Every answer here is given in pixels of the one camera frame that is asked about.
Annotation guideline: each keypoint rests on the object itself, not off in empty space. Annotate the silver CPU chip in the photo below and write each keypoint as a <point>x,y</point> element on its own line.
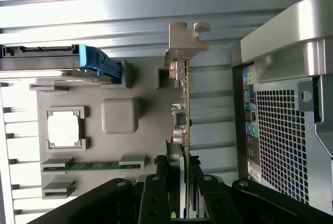
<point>63,130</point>

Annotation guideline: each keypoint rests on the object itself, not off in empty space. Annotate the hard disk in blue carrier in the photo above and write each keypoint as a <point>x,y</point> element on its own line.
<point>91,57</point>

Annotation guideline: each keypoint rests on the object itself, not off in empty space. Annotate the green RAM stick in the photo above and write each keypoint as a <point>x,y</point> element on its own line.
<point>99,165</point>

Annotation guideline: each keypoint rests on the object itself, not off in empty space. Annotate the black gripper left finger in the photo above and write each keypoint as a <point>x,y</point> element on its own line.
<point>153,203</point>

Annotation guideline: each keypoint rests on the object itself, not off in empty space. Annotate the open black PC case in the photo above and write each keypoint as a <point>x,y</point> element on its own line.
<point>281,135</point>

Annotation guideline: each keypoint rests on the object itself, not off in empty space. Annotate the grey plastic parts rack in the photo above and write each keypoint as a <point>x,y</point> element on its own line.
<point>117,146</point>

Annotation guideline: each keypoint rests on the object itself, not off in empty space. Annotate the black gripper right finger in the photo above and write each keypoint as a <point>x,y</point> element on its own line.
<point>216,203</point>

